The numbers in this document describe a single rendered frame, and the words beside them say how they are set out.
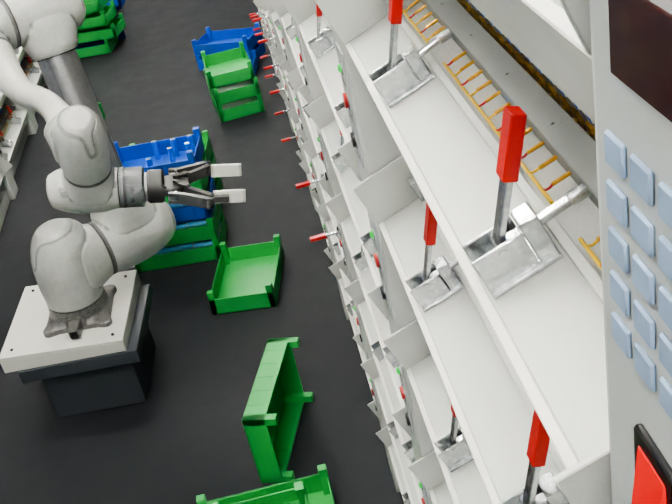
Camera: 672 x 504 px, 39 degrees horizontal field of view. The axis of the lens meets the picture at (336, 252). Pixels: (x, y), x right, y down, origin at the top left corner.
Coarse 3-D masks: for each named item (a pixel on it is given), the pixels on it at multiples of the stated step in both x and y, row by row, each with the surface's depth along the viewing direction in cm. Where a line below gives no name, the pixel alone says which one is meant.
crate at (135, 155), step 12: (144, 144) 314; (168, 144) 314; (180, 144) 314; (120, 156) 314; (132, 156) 316; (144, 156) 316; (168, 156) 314; (180, 156) 312; (192, 156) 295; (144, 168) 297; (156, 168) 297; (168, 168) 297
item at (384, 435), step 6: (378, 432) 202; (384, 432) 202; (384, 438) 203; (390, 438) 203; (390, 444) 204; (390, 450) 203; (390, 456) 202; (396, 456) 200; (396, 462) 199; (396, 468) 198; (396, 474) 197; (402, 480) 194; (402, 486) 193; (402, 492) 192; (408, 498) 187
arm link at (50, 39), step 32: (32, 0) 228; (64, 0) 232; (32, 32) 229; (64, 32) 233; (64, 64) 236; (64, 96) 238; (96, 224) 247; (128, 224) 247; (160, 224) 252; (128, 256) 248
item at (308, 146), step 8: (304, 144) 242; (312, 144) 242; (312, 152) 243; (312, 160) 244; (320, 168) 238; (320, 176) 234; (320, 184) 231; (328, 200) 223; (328, 208) 220; (336, 224) 212; (344, 272) 192
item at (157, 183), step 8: (152, 176) 206; (160, 176) 206; (168, 176) 211; (152, 184) 205; (160, 184) 205; (168, 184) 207; (152, 192) 205; (160, 192) 206; (152, 200) 207; (160, 200) 207
